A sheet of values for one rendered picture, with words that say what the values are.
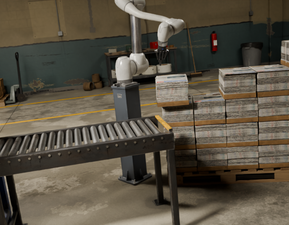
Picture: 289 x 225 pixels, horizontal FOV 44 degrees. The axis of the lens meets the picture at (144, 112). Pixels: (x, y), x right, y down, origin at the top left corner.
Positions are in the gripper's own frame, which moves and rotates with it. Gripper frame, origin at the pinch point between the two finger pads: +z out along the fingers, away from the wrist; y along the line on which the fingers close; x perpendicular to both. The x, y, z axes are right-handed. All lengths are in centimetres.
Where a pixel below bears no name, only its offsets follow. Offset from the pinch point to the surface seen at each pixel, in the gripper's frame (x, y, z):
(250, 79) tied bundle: 29, -78, -4
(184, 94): 34.5, -18.8, 8.7
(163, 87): 29.7, 0.7, 4.0
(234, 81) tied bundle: 29, -64, 0
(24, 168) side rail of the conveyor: 118, 106, -9
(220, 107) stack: 40, -53, 21
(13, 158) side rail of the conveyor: 115, 112, -16
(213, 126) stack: 50, -47, 37
